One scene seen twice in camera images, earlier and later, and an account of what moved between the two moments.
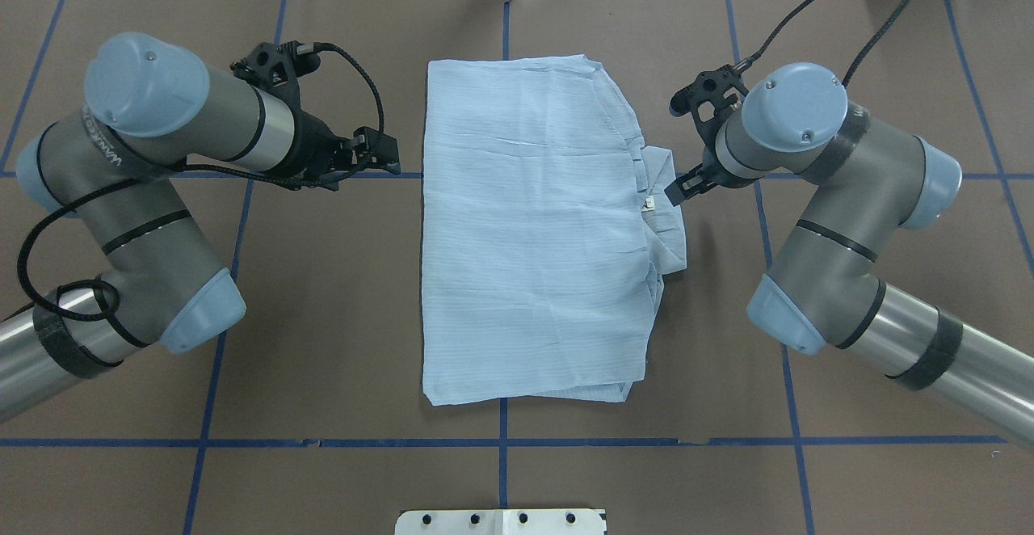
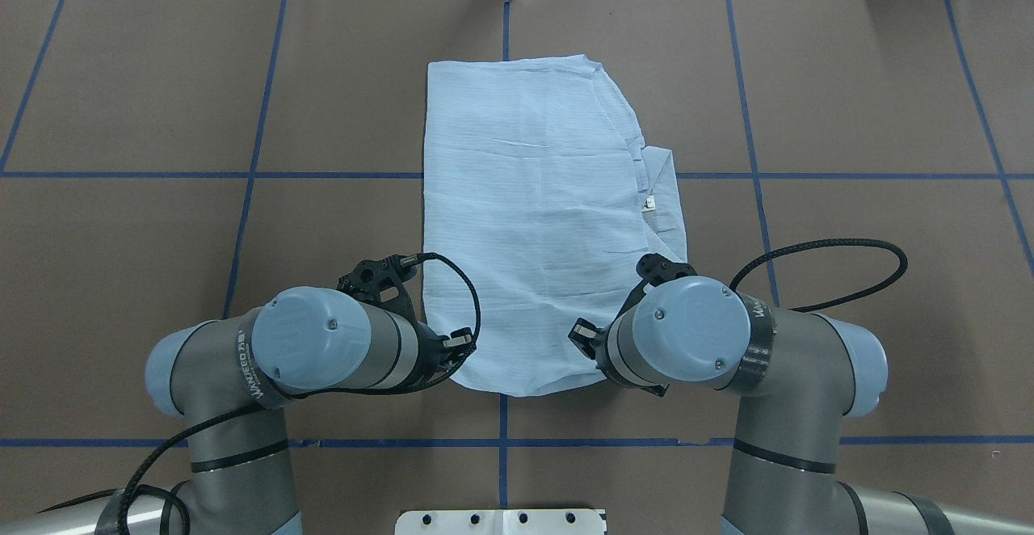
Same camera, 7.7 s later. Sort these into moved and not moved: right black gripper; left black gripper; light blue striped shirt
Moved: right black gripper; left black gripper
Not moved: light blue striped shirt
